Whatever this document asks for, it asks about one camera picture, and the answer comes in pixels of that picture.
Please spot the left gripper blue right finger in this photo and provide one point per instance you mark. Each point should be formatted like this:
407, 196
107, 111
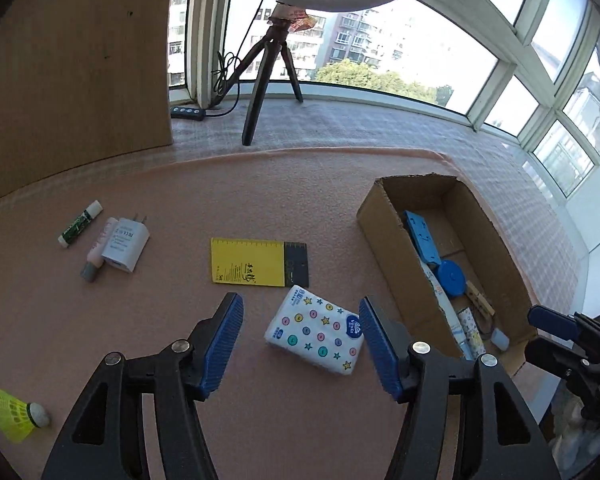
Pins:
498, 436

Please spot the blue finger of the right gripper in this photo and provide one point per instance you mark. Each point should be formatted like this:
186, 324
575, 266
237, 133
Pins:
564, 327
552, 357

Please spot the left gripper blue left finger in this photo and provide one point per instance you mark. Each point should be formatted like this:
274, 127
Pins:
103, 437

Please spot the patterned white lighter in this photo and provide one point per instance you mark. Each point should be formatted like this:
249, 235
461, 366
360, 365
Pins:
470, 327

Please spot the yellow plastic shuttlecock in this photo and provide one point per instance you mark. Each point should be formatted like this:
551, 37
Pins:
18, 418

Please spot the blue round tape measure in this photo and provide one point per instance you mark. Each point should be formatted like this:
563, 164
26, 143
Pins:
451, 278

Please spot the white blue sunscreen tube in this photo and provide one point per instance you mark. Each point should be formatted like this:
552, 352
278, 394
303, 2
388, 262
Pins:
449, 313

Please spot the blue plastic phone stand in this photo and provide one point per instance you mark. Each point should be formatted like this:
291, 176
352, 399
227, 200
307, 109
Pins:
424, 244

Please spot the small pink grey-capped bottle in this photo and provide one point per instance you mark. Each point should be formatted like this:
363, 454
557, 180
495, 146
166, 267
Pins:
94, 260

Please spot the white usb charger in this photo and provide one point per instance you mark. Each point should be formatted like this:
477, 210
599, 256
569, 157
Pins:
125, 244

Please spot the patterned white tissue pack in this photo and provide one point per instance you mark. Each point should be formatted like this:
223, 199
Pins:
317, 331

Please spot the green white glue stick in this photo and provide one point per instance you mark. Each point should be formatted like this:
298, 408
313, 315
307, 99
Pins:
79, 224

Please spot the yellow black ruler card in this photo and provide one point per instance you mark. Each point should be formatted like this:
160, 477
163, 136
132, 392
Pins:
269, 263

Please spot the gloved right hand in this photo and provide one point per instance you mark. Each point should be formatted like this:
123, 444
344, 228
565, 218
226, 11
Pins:
576, 441

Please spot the brown cardboard box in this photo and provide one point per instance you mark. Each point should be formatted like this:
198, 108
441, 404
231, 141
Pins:
464, 232

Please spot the large light wooden board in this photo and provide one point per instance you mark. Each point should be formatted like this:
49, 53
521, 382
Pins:
80, 81

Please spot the black tripod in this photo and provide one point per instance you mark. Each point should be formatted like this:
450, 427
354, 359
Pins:
272, 45

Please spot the black inline cable switch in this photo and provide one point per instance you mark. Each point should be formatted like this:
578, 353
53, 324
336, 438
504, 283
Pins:
188, 113

